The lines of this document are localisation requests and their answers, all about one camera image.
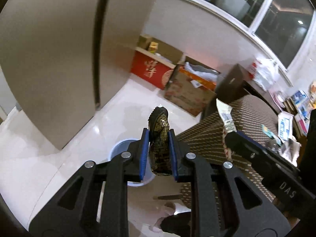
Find white framed window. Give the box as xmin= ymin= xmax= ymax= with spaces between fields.
xmin=183 ymin=0 xmax=315 ymax=86

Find light blue trash bin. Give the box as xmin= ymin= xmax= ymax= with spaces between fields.
xmin=108 ymin=139 xmax=155 ymax=187

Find small yellow box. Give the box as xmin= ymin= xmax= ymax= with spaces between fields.
xmin=147 ymin=41 xmax=159 ymax=54

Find dark wooden cabinet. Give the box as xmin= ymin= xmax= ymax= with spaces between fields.
xmin=215 ymin=64 xmax=283 ymax=134

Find brown dotted tablecloth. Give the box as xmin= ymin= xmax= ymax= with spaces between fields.
xmin=176 ymin=94 xmax=307 ymax=210

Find teal snack wrapper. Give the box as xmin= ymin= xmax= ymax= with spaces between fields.
xmin=261 ymin=125 xmax=275 ymax=139

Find newspaper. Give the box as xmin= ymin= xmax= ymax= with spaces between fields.
xmin=278 ymin=139 xmax=301 ymax=167

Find red gift box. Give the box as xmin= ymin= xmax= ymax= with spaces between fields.
xmin=131 ymin=47 xmax=176 ymax=90

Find white blue plastic bag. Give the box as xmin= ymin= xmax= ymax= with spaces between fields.
xmin=278 ymin=111 xmax=293 ymax=143

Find pink slipper foot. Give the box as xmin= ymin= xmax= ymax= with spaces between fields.
xmin=148 ymin=200 xmax=193 ymax=235

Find beige refrigerator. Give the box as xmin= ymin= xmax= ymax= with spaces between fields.
xmin=1 ymin=0 xmax=155 ymax=149

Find white printed wrapper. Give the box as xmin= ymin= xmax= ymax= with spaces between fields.
xmin=216 ymin=99 xmax=237 ymax=162

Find black gold snack wrapper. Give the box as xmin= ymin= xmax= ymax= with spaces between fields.
xmin=148 ymin=106 xmax=172 ymax=176

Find white plastic bag on cabinet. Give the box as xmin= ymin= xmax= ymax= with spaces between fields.
xmin=247 ymin=57 xmax=280 ymax=91

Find brown cardboard box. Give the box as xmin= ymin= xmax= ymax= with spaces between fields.
xmin=164 ymin=56 xmax=220 ymax=117

